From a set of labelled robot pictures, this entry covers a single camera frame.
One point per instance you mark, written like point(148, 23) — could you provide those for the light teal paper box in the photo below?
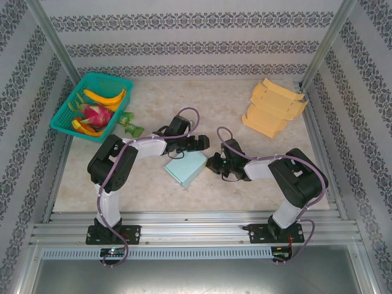
point(185, 168)

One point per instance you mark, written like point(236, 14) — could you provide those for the orange paper box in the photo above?
point(269, 116)

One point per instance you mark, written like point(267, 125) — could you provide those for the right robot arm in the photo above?
point(260, 168)

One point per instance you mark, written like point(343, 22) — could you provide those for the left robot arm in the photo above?
point(147, 147)

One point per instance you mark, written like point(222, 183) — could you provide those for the green snack packet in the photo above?
point(134, 130)
point(126, 118)

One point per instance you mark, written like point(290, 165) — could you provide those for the yellow banana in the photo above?
point(101, 97)
point(118, 106)

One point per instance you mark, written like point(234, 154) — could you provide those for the pink dragon fruit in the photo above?
point(95, 114)

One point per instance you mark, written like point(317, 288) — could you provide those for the yellow orange fruit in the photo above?
point(87, 130)

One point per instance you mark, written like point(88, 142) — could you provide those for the teal plastic basket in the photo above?
point(92, 80)

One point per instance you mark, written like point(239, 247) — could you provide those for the right controller board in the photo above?
point(283, 252)

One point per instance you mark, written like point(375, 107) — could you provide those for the controller board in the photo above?
point(113, 252)
point(283, 252)

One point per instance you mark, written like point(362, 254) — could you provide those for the grey metal shelf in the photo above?
point(196, 278)

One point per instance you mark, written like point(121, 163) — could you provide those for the left controller board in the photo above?
point(113, 252)

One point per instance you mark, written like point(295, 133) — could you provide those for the aluminium front rail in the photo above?
point(196, 229)

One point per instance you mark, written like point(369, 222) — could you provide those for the aluminium side rail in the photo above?
point(315, 128)
point(63, 153)

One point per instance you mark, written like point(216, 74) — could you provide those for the aluminium frame post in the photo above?
point(330, 38)
point(52, 38)

